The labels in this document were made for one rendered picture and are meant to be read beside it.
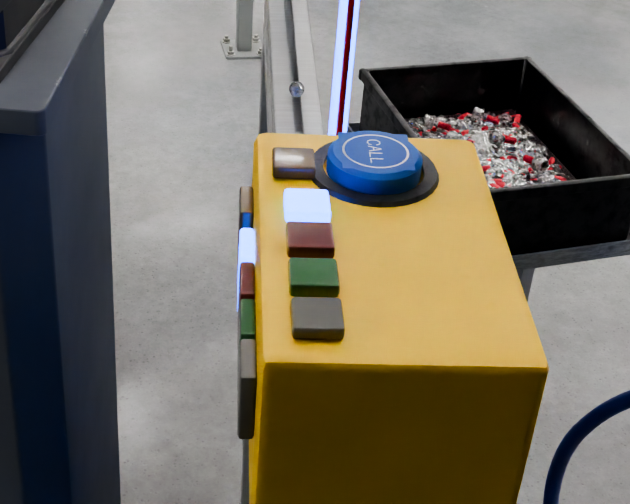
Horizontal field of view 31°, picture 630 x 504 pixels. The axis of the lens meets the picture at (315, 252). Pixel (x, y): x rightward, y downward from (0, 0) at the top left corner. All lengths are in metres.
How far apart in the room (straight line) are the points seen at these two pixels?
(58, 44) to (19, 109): 0.11
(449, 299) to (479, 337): 0.02
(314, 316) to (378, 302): 0.03
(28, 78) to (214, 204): 1.60
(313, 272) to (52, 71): 0.50
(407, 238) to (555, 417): 1.59
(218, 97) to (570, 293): 1.05
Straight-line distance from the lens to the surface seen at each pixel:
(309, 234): 0.43
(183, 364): 2.03
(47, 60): 0.90
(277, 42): 1.11
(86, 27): 0.96
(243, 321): 0.42
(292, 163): 0.48
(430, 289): 0.42
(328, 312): 0.40
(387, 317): 0.41
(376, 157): 0.48
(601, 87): 3.17
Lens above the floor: 1.32
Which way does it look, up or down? 35 degrees down
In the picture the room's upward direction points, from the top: 5 degrees clockwise
